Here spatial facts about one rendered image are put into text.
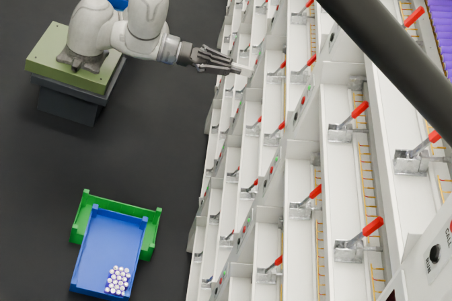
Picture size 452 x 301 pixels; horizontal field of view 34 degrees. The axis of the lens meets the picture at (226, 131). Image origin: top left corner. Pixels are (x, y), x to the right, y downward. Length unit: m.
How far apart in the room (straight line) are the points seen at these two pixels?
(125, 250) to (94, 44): 0.86
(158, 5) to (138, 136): 1.20
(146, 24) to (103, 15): 0.85
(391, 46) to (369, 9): 0.03
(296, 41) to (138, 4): 0.48
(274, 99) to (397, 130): 1.02
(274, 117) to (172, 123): 1.42
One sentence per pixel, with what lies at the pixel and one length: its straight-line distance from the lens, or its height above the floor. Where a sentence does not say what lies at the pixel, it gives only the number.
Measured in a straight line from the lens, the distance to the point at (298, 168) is 1.51.
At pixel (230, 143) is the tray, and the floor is 0.57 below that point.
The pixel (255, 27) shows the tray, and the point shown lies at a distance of 2.68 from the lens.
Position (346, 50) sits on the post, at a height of 1.44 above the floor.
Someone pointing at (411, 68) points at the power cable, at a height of 1.91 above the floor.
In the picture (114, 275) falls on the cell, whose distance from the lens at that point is 2.59.
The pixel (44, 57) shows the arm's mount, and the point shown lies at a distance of 3.10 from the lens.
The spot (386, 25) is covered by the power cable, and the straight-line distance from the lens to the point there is 0.41.
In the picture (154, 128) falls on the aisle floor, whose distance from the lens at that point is 3.27.
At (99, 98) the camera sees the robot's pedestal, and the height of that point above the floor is 0.20.
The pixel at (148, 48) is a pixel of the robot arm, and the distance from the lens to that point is 2.23.
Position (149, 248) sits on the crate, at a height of 0.07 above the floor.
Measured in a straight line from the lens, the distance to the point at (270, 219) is 1.66.
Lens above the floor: 2.11
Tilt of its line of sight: 39 degrees down
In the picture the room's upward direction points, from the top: 21 degrees clockwise
